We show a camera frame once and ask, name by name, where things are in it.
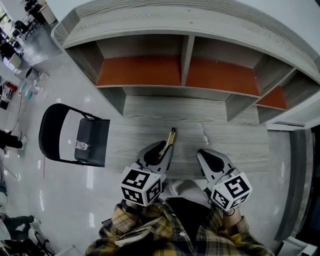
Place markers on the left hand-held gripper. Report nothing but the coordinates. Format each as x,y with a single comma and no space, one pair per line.
140,182

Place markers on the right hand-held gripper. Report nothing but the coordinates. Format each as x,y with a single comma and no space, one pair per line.
232,190

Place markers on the yellow black utility knife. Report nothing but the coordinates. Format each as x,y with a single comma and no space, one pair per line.
171,136

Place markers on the black pen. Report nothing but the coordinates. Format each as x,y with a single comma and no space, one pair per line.
205,136

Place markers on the person's left forearm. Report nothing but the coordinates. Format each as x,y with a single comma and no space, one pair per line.
125,220

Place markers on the person's right forearm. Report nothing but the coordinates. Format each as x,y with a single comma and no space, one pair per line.
231,220

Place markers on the grey wooden desk with shelves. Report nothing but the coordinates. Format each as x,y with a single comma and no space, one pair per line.
225,155

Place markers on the person's legs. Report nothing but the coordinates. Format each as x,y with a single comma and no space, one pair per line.
182,187

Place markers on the black wrist watch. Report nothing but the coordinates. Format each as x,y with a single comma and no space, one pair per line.
132,205

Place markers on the person's torso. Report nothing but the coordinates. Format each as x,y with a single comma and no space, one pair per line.
187,217

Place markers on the clear plastic water bottle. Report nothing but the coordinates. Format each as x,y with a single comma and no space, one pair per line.
82,145

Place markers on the dark glass door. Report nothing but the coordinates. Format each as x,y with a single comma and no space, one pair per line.
307,187

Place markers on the black folding chair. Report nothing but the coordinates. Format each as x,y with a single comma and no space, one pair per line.
50,130

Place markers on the red floor tape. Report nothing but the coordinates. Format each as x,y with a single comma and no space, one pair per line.
44,167

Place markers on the grey wooden shelf unit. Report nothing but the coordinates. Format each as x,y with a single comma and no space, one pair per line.
140,22

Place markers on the scattered paper litter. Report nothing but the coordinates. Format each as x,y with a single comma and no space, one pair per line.
32,87

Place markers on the black office chair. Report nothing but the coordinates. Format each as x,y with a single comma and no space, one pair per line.
40,243

